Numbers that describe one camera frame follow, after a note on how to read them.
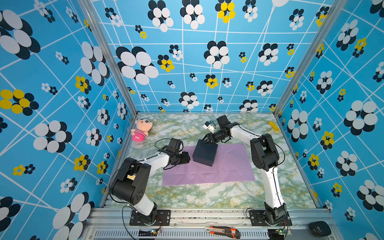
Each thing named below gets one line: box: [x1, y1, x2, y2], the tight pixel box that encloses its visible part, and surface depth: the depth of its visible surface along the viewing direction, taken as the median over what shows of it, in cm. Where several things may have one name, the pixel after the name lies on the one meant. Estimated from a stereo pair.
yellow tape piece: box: [268, 121, 280, 132], surface depth 114 cm
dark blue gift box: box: [192, 139, 219, 167], surface depth 94 cm
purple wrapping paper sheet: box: [162, 143, 256, 186], surface depth 91 cm
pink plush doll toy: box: [130, 118, 153, 142], surface depth 104 cm
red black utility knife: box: [205, 226, 241, 239], surface depth 71 cm
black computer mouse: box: [309, 221, 332, 238], surface depth 70 cm
